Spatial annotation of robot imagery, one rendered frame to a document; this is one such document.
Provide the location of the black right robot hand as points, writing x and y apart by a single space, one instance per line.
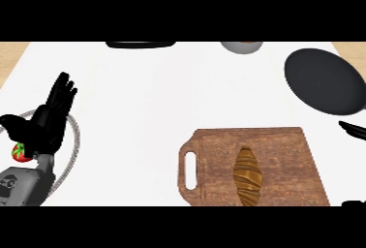
354 129

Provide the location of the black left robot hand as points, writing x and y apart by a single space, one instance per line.
47 122

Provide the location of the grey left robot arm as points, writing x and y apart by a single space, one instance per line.
20 184

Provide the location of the black round pan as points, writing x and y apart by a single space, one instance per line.
323 82

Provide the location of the brown wooden cutting board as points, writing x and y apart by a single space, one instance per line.
285 161

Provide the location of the brown croissant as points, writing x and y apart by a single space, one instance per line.
248 176

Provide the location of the red strawberry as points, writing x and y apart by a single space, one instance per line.
19 155

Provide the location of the flat black object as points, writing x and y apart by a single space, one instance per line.
138 44

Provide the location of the grey round bowl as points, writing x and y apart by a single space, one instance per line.
240 47

